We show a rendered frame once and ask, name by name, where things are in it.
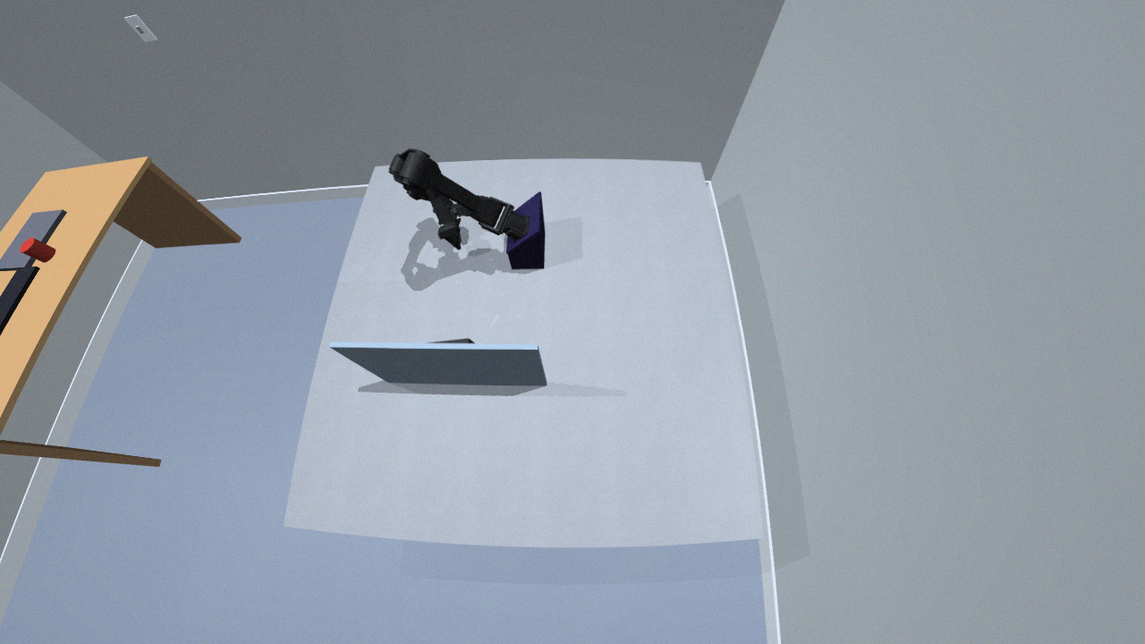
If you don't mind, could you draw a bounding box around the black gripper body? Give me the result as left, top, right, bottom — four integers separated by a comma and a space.
433, 199, 460, 239

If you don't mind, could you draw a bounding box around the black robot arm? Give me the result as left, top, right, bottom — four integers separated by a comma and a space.
388, 148, 530, 241

